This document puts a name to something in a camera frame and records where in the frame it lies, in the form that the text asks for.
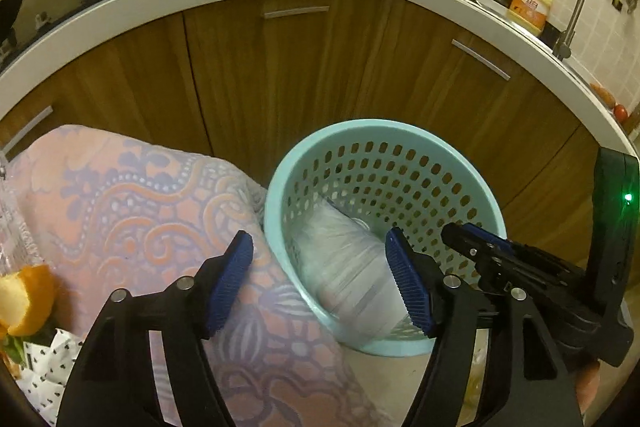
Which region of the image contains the wooden kitchen cabinet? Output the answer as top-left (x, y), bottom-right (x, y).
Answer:
top-left (0, 0), bottom-right (640, 268)

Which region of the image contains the yellow detergent bottle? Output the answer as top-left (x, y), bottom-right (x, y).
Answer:
top-left (506, 0), bottom-right (557, 35)

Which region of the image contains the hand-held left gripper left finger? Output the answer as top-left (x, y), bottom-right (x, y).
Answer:
top-left (56, 230), bottom-right (255, 427)

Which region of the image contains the orange peel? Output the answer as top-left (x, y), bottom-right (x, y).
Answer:
top-left (0, 264), bottom-right (56, 338)

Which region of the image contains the teal perforated plastic basket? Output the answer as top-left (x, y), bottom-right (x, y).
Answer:
top-left (263, 119), bottom-right (507, 358)

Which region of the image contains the silver cabinet handle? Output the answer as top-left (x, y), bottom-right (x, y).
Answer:
top-left (451, 39), bottom-right (512, 81)
top-left (2, 106), bottom-right (53, 156)
top-left (263, 6), bottom-right (331, 18)

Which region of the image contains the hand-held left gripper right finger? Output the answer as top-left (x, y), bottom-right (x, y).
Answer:
top-left (384, 227), bottom-right (586, 427)

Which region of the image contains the pink purple patterned blanket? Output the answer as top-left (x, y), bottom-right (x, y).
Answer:
top-left (2, 124), bottom-right (401, 427)

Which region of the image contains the person's right hand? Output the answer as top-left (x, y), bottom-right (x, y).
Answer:
top-left (574, 357), bottom-right (601, 415)

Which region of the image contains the white dotted paper wrapper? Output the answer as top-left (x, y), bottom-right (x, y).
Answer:
top-left (17, 327), bottom-right (86, 425)

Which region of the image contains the clear plastic bottle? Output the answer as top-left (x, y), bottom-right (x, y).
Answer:
top-left (290, 202), bottom-right (416, 348)

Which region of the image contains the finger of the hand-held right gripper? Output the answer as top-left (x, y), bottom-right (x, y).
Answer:
top-left (462, 222), bottom-right (568, 273)
top-left (441, 224), bottom-right (506, 290)

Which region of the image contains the green leaf scrap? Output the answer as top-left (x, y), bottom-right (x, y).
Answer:
top-left (0, 334), bottom-right (28, 365)

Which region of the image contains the steel kitchen faucet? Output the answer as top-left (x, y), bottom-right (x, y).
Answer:
top-left (545, 0), bottom-right (588, 60)

